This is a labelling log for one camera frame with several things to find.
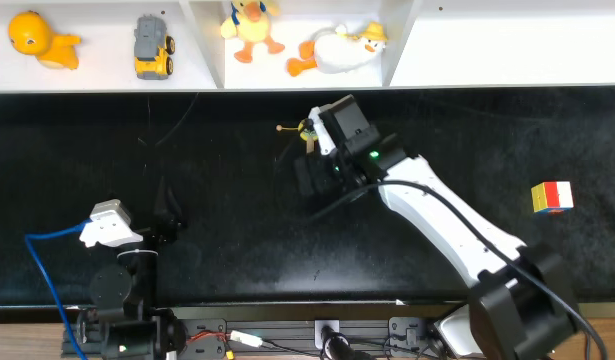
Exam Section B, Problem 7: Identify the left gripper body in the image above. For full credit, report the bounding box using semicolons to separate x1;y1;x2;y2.
131;227;169;252

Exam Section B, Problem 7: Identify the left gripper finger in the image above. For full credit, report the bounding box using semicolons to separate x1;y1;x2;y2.
154;175;187;237

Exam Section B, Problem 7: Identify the grey and yellow toy truck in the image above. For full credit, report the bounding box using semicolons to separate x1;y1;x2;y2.
133;14;177;81

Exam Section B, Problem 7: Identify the yellow rubber duck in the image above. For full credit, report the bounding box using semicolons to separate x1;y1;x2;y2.
7;10;82;71

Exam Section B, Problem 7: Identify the yellow rattle drum toy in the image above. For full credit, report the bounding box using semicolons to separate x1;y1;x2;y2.
275;118;319;154

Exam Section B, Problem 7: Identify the yellow plush duck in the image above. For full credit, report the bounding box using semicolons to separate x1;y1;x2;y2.
219;0;287;65

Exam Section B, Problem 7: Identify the white plush duck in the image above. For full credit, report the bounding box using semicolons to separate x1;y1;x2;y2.
286;21;389;78

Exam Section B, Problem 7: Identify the white shelf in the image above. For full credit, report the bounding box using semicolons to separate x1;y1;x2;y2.
0;0;615;94

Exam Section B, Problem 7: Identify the many-coloured puzzle cube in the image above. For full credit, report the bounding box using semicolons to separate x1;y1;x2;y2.
530;180;575;216

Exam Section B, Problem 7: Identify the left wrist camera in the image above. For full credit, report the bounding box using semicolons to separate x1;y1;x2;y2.
78;198;145;249

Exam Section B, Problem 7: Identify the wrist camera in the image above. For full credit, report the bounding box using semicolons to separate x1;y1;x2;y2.
307;105;338;157
78;198;145;249

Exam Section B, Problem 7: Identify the mounting rail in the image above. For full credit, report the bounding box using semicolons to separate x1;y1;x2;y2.
61;317;441;360

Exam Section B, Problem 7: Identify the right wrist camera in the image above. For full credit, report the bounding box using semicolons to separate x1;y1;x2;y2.
307;105;338;157

